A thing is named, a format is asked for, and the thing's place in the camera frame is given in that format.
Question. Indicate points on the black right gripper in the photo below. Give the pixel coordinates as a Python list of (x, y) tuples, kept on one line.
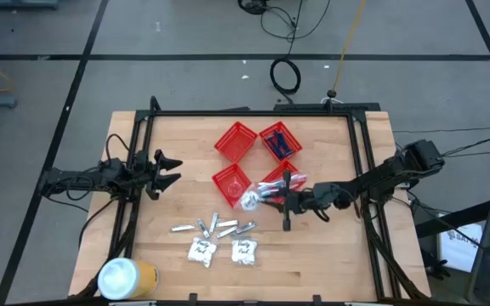
[(309, 200)]

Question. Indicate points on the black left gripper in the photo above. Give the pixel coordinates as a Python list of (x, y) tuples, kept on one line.
[(145, 174)]

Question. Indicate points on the clear vanity pack bag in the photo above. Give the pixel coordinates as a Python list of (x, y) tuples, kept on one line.
[(244, 252), (248, 200), (201, 251)]

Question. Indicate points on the red toothbrush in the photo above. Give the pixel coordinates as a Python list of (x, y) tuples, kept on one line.
[(298, 177)]

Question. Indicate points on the silver metal nail clipper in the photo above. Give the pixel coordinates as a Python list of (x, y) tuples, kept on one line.
[(183, 228), (246, 227), (227, 223), (240, 235), (203, 228), (214, 223), (227, 232)]

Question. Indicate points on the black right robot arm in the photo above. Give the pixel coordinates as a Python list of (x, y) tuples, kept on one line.
[(381, 174)]

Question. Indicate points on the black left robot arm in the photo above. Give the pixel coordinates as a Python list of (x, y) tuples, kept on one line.
[(79, 178)]

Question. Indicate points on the red slotted plastic basket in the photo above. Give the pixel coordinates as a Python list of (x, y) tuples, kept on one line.
[(298, 149), (228, 180), (281, 169), (235, 142)]

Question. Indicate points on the black table clamp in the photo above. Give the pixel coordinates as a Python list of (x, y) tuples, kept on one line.
[(316, 299), (192, 298)]

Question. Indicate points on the yellow canister white lid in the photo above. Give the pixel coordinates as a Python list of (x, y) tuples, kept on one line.
[(119, 279)]

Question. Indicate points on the black claw fixture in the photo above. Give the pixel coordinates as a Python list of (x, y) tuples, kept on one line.
[(438, 268)]

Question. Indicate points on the black metal beam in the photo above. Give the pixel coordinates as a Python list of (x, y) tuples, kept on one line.
[(457, 217)]

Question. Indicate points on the white printed box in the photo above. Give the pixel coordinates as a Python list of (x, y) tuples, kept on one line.
[(457, 248)]

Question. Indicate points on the black aluminium rig frame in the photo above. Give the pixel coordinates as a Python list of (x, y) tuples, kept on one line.
[(249, 113)]

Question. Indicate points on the silver metal bracket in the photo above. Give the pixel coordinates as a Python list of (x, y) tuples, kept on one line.
[(132, 303), (368, 304)]

